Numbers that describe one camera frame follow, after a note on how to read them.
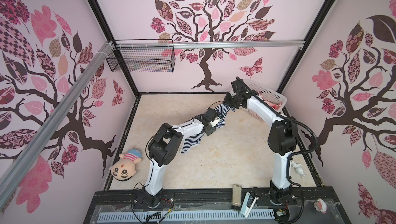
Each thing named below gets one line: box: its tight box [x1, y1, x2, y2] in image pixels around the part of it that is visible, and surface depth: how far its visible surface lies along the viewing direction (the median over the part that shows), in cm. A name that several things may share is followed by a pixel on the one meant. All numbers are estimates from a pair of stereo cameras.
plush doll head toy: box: [109, 148, 142, 181], surface depth 78 cm
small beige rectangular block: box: [231, 184, 242, 207], surface depth 74 cm
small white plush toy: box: [290, 160, 306, 179], surface depth 82 cm
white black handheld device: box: [240, 191, 260, 219], surface depth 71 cm
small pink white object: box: [313, 198, 328, 214], surface depth 70 cm
